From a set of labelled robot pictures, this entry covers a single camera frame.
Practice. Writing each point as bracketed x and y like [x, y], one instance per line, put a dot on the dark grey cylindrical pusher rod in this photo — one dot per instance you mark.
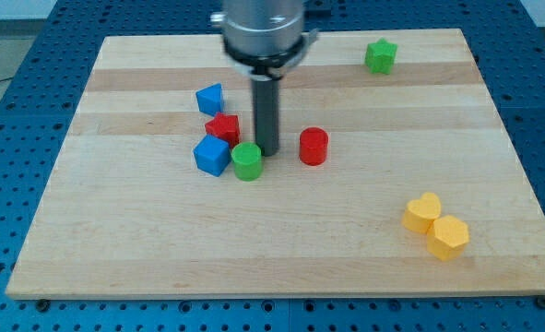
[265, 100]

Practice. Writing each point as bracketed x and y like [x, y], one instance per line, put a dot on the red cylinder block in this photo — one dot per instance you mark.
[313, 146]

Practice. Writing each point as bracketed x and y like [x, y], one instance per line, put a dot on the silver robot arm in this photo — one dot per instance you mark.
[265, 39]

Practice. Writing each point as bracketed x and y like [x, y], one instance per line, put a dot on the red star block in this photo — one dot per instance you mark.
[225, 127]

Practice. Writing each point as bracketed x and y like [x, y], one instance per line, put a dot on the green star block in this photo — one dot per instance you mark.
[380, 56]

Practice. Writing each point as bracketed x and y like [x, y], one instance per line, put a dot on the blue triangle block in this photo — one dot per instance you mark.
[210, 100]

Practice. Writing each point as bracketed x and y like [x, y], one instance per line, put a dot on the green cylinder block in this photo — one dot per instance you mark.
[247, 159]

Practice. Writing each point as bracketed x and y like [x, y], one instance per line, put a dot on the blue cube block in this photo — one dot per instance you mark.
[212, 155]

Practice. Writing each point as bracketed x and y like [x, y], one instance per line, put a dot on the light wooden board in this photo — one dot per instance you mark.
[126, 214]

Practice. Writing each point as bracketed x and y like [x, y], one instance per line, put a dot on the yellow heart block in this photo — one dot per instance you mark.
[420, 213]

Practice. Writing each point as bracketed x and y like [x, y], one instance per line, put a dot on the yellow hexagon block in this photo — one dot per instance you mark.
[447, 238]

